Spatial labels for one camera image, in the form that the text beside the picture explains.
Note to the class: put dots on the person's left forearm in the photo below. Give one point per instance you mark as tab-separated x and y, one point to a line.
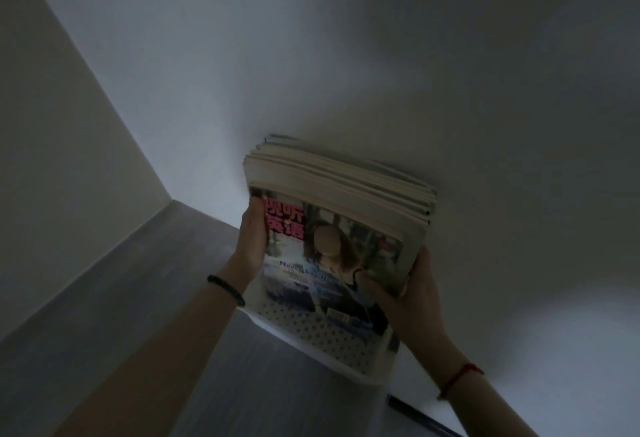
165	366

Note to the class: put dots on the person's left thumb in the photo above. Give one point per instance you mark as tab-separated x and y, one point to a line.
258	224

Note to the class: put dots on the person's right hand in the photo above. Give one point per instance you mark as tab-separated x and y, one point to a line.
417	311

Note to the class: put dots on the white perforated plastic basket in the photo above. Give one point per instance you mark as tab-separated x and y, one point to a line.
330	344

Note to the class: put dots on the person's right forearm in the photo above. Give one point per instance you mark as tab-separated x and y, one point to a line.
487	409

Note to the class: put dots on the person's right thumb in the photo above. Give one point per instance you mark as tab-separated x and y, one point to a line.
381	291

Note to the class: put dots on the stack of magazines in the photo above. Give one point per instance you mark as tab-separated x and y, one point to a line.
330	231

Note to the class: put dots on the dark flat bar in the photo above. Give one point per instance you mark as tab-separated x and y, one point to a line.
420	416

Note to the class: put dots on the person's left hand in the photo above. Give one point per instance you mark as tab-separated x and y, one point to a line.
250	246

